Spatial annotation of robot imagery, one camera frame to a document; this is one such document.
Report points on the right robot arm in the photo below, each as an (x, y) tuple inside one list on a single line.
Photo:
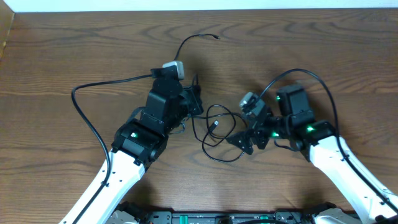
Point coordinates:
[(320, 144)]

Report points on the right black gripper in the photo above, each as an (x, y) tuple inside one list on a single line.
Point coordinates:
[(254, 130)]

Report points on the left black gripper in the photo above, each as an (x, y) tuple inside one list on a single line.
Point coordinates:
[(193, 93)]

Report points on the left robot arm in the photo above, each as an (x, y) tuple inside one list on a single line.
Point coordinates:
[(137, 144)]

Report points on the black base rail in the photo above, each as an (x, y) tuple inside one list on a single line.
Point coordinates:
[(326, 213)]

